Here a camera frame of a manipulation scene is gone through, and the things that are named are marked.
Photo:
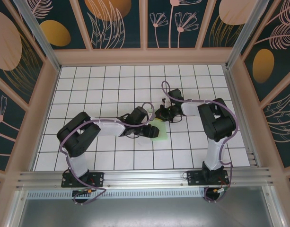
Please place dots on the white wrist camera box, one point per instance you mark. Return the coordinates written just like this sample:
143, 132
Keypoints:
166, 103
151, 113

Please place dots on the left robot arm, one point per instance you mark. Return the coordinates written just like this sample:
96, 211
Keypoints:
76, 163

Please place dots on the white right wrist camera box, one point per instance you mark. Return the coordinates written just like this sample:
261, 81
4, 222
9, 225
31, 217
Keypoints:
166, 103

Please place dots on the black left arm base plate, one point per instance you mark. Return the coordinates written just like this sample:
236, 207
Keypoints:
97, 178

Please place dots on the light green paper sheet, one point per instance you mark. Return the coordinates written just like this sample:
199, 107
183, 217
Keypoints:
163, 134

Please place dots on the aluminium side rail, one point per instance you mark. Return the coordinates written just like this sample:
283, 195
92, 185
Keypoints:
237, 99

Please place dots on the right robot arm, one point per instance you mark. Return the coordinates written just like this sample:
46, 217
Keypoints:
213, 156

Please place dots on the aluminium frame post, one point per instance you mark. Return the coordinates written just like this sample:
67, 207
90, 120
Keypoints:
241, 35
44, 45

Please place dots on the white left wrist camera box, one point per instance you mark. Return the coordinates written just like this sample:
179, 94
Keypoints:
151, 113

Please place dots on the aluminium mounting rail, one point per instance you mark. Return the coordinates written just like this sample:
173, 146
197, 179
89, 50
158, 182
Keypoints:
147, 177

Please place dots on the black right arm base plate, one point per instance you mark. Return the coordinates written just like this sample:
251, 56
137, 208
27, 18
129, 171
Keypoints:
194, 178

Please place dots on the grey metal sheet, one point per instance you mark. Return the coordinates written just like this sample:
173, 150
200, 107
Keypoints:
147, 212

